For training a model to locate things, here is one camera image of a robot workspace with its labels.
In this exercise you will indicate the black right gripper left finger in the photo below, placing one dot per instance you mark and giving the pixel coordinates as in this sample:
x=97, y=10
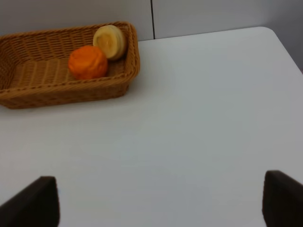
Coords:
x=37, y=205

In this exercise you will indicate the orange tangerine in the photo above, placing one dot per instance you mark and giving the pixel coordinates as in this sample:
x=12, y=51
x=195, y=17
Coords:
x=88, y=62

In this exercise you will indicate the orange wicker basket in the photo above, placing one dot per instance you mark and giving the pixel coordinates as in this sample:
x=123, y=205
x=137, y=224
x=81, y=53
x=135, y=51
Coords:
x=34, y=68

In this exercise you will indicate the red yellow half peach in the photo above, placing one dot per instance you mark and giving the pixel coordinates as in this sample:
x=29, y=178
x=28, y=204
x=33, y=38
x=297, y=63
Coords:
x=111, y=41

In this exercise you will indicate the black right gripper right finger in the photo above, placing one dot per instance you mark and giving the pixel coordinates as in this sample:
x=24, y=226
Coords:
x=282, y=203

